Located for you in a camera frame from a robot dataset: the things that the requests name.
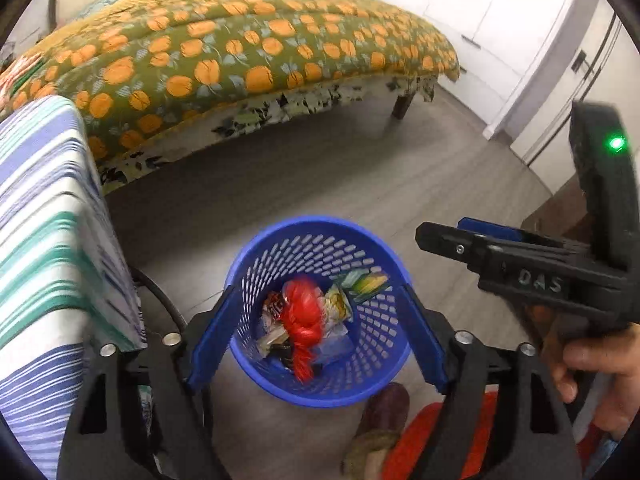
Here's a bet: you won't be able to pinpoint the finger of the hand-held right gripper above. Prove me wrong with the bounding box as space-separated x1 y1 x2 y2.
415 221 501 272
457 217 525 242

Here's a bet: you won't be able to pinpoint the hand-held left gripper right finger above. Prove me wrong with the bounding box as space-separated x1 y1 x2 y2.
399 284 583 480

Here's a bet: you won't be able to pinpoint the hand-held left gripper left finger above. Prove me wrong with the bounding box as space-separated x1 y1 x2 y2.
56 284 242 480

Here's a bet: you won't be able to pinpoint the brown snack wrapper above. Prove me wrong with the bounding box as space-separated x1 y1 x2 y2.
262 292 287 333

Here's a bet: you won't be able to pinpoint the green snack packet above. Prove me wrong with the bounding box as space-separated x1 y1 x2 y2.
344 270 394 304

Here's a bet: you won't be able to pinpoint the red plastic bag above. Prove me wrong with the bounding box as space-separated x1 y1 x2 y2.
278 279 327 382

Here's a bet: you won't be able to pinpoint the blue plastic basket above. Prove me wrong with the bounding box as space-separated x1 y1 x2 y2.
223 216 413 408

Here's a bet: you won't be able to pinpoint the person's right hand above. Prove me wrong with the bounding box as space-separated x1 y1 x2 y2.
530 305 640 435

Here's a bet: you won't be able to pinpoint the brown wooden cabinet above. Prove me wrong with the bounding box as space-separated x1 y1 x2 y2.
520 175 597 243

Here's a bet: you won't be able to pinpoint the brown slipper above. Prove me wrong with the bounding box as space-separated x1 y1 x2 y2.
341 382 411 480

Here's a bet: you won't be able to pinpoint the person's orange pants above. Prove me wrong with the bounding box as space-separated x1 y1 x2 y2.
382 391 618 480

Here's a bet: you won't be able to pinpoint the dark bed leg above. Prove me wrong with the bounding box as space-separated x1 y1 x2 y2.
391 77 423 120

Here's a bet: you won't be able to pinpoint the blue green striped cloth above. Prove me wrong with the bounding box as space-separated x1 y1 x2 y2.
0 94 147 480

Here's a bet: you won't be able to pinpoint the white wardrobe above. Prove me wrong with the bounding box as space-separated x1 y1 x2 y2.
420 0 628 163

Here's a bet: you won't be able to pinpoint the leaf print bed skirt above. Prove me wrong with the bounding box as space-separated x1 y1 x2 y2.
97 74 437 197

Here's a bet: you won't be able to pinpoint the bed with orange-patterned blanket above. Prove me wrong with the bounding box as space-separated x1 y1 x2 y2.
0 0 461 168

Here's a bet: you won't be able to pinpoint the black cable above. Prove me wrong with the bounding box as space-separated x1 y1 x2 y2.
131 266 191 333

